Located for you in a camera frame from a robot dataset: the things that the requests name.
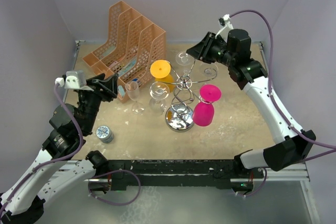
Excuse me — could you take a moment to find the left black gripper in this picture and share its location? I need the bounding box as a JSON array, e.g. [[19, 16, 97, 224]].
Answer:
[[79, 72, 118, 133]]

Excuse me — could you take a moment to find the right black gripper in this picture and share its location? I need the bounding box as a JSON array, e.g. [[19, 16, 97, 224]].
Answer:
[[187, 31, 235, 67]]

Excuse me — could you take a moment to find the clear champagne flute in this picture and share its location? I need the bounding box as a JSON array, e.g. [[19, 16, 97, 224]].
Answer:
[[199, 62, 218, 83]]

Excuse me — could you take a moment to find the yellow plastic goblet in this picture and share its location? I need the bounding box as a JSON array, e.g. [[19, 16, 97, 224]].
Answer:
[[150, 60, 174, 92]]

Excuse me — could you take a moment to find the clear round wine glass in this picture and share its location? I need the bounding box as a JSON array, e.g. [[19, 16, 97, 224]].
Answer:
[[149, 81, 170, 115]]

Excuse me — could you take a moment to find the pink plastic goblet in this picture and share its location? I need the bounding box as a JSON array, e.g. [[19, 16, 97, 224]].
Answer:
[[192, 84, 222, 127]]

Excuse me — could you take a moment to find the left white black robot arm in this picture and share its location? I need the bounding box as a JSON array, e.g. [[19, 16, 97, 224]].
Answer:
[[1, 71, 119, 223]]

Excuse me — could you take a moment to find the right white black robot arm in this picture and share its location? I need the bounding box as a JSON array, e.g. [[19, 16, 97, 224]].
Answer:
[[186, 29, 316, 177]]

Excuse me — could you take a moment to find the chrome wine glass rack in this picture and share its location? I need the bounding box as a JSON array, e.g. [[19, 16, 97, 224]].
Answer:
[[165, 72, 209, 132]]

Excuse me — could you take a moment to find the orange plastic file organizer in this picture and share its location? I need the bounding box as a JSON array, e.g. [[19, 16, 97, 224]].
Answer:
[[83, 1, 166, 88]]

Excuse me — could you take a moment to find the small round tin can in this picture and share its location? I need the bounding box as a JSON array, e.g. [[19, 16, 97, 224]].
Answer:
[[96, 125, 114, 144]]

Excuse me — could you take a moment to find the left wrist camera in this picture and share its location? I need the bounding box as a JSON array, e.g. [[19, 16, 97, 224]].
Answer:
[[55, 70, 93, 91]]

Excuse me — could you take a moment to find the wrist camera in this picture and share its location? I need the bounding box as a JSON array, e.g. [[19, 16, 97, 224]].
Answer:
[[215, 14, 234, 40], [55, 70, 93, 91]]

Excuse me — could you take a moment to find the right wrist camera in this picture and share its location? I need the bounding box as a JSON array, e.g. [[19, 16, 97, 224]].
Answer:
[[215, 14, 234, 40]]

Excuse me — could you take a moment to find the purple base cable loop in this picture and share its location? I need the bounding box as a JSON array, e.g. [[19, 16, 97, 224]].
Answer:
[[88, 168, 141, 206]]

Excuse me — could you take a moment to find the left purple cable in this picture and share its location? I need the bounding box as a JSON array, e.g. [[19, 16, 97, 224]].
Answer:
[[0, 83, 85, 206]]

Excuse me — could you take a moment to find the black base frame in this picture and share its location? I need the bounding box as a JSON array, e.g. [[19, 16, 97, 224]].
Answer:
[[77, 150, 266, 192]]

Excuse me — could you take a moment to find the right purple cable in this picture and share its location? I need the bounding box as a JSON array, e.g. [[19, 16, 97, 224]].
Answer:
[[229, 10, 336, 164]]

